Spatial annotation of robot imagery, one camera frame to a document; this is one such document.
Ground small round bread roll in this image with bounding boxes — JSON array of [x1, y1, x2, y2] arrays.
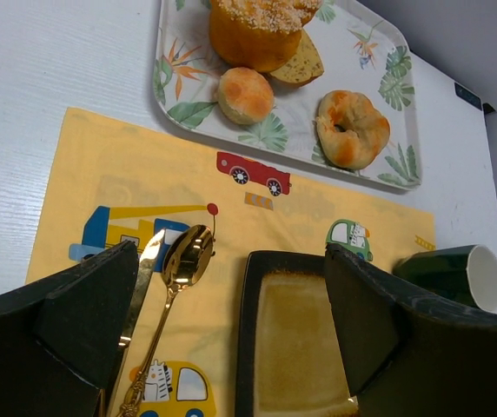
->
[[216, 67, 275, 125]]

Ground blue label sticker right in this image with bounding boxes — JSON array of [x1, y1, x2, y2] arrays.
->
[[454, 83, 483, 111]]

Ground yellow vehicle print placemat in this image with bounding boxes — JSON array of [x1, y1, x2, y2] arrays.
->
[[27, 109, 436, 416]]

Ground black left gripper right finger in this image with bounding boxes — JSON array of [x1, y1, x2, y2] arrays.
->
[[324, 244, 497, 416]]

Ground gold knife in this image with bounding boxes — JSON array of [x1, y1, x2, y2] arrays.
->
[[95, 229, 165, 416]]

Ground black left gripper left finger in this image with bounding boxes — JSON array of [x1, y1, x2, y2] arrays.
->
[[0, 242, 138, 416]]

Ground black square ceramic plate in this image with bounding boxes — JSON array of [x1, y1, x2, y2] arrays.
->
[[235, 250, 360, 416]]

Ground tall sugared brioche bun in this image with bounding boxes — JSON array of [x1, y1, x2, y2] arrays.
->
[[209, 1, 322, 73]]

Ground leaf patterned white tray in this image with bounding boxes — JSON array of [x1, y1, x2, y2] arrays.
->
[[153, 1, 422, 189]]

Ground herb bread slice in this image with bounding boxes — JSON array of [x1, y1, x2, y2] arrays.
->
[[268, 30, 324, 87]]

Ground gold spoon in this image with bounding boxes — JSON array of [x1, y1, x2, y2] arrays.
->
[[117, 224, 214, 416]]

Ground twisted ring bread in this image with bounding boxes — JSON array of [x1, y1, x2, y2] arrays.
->
[[315, 90, 391, 170]]

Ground dark green mug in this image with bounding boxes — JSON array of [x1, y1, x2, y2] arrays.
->
[[393, 245, 497, 313]]

